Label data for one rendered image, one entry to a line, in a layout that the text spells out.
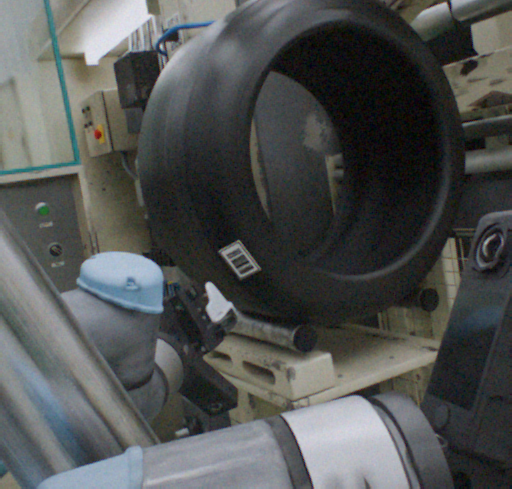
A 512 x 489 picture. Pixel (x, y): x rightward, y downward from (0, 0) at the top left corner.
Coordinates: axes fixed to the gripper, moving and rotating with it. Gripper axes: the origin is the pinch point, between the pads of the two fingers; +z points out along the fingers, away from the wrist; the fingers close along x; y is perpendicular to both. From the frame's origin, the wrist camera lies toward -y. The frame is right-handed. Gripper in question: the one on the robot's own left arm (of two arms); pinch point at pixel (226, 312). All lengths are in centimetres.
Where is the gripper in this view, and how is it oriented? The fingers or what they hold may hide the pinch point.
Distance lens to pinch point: 92.7
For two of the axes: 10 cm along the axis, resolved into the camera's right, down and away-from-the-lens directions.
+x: -8.1, 4.4, 4.0
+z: 3.0, -2.7, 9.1
